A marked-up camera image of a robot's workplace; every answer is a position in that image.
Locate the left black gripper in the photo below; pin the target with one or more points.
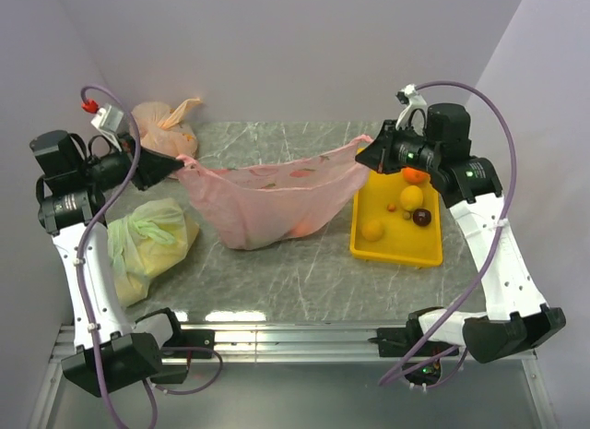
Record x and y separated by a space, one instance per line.
152 166

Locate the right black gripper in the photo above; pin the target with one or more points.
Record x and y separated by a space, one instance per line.
380 154

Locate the fake orange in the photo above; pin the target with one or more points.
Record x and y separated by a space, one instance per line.
414 176

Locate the pink plastic bag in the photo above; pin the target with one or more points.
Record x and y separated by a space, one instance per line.
256 206

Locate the fake red apple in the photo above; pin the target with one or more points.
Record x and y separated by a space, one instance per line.
302 229

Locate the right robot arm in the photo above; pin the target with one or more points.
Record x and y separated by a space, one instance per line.
435 139

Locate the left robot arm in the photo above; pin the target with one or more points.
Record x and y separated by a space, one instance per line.
111 352

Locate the orange tied plastic bag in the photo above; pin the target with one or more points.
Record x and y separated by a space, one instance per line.
163 129

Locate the fake yellow lemon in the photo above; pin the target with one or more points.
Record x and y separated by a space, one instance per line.
411 198

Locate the yellow-green tied plastic bag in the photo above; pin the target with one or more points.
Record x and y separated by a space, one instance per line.
142 245

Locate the fake yellow apricot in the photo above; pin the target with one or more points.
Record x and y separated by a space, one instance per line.
372 230

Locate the dark fake plum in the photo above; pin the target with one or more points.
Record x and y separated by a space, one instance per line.
422 217

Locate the yellow plastic tray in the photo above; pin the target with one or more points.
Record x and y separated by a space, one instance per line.
403 242

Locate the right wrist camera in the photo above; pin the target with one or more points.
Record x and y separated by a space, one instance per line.
412 101

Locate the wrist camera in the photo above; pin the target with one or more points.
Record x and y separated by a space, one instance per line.
108 120
412 101

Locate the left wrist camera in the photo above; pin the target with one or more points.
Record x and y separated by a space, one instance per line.
108 120

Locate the aluminium mounting rail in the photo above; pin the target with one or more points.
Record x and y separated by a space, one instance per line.
311 342

